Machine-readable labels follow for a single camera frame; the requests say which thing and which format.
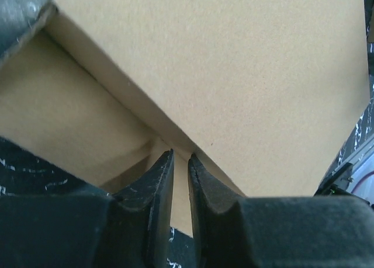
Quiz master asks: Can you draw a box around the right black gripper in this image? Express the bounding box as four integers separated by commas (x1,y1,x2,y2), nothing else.
1,0,57,61

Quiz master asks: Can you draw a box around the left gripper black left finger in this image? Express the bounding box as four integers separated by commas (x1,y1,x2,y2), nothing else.
1,150,174,267

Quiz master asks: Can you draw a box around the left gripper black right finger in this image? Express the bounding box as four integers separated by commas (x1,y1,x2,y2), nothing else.
188,155,373,267

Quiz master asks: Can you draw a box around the large cardboard box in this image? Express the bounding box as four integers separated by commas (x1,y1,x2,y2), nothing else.
1,0,370,234

